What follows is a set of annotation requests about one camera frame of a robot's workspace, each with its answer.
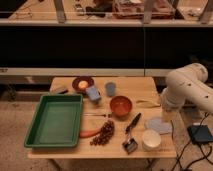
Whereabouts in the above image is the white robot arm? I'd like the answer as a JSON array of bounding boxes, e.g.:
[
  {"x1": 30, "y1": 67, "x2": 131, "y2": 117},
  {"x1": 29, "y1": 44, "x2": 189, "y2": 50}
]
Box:
[{"x1": 160, "y1": 63, "x2": 213, "y2": 122}]

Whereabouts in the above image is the blue plastic cup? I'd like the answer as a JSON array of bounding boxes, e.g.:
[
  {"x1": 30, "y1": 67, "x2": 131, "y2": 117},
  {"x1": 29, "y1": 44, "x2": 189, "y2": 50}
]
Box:
[{"x1": 105, "y1": 82, "x2": 116, "y2": 97}]

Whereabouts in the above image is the yellow round fruit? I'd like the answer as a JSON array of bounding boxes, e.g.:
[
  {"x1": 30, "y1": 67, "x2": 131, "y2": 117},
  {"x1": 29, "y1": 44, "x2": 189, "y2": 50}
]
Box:
[{"x1": 78, "y1": 81, "x2": 88, "y2": 90}]

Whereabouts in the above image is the orange red bowl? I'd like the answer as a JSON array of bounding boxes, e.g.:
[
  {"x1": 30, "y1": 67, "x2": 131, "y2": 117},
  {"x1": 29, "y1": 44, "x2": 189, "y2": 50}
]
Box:
[{"x1": 110, "y1": 96, "x2": 132, "y2": 117}]

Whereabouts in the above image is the dark red plate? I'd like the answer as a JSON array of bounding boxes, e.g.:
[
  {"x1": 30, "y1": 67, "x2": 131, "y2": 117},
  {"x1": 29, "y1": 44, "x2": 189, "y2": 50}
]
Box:
[{"x1": 72, "y1": 76, "x2": 94, "y2": 94}]

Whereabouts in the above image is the bunch of brown grapes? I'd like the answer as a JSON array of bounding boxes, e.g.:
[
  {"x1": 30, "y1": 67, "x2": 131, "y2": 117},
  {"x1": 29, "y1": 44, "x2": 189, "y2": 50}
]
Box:
[{"x1": 90, "y1": 120, "x2": 115, "y2": 145}]

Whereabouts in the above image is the orange carrot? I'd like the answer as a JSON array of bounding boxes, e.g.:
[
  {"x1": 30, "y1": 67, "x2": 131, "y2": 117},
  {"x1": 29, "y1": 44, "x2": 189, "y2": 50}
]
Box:
[{"x1": 79, "y1": 128, "x2": 101, "y2": 138}]

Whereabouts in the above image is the green plastic tray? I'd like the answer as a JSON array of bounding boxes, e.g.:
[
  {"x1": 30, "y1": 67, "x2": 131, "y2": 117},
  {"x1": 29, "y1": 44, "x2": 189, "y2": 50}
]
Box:
[{"x1": 24, "y1": 94, "x2": 83, "y2": 148}]

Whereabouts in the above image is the grey blue cloth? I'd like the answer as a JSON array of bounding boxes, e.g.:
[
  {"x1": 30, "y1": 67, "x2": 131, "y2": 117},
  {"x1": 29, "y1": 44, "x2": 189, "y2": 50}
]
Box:
[{"x1": 145, "y1": 117, "x2": 172, "y2": 135}]

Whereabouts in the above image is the white round bowl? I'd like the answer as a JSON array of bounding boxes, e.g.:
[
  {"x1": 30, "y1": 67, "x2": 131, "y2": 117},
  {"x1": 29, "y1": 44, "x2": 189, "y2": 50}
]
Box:
[{"x1": 142, "y1": 129, "x2": 161, "y2": 151}]

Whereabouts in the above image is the dark blue box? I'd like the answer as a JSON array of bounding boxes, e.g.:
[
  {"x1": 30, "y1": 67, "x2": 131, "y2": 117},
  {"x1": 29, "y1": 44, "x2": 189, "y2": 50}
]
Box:
[{"x1": 187, "y1": 125, "x2": 213, "y2": 144}]

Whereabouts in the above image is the black handled spatula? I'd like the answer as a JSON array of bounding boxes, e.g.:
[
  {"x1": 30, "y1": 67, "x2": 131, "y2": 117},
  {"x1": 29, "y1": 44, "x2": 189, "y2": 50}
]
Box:
[{"x1": 122, "y1": 113, "x2": 141, "y2": 154}]

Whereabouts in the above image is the black cable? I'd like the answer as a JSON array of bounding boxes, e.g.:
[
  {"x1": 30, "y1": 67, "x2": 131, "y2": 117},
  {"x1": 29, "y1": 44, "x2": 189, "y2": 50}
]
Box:
[{"x1": 170, "y1": 113, "x2": 213, "y2": 171}]

